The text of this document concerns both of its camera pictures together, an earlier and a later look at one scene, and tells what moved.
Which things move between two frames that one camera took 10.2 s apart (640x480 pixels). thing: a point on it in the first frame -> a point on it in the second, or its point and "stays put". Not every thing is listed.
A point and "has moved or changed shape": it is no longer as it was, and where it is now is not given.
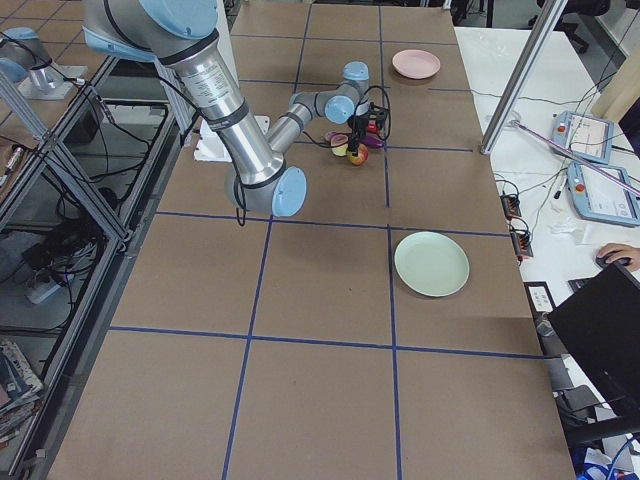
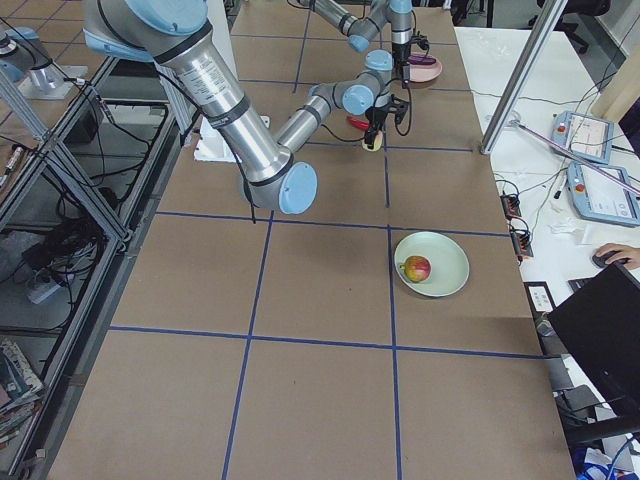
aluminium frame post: [524, 74] stays put
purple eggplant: [366, 140] has moved or changed shape
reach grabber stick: [575, 156] stays put
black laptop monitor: [602, 326] stays put
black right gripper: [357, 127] -> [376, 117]
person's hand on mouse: [619, 251] stays put
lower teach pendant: [603, 193] stays put
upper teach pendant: [583, 134] stays put
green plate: [432, 264] stays put
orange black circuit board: [510, 203] stays put
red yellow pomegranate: [361, 157] -> [416, 268]
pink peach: [339, 141] -> [378, 141]
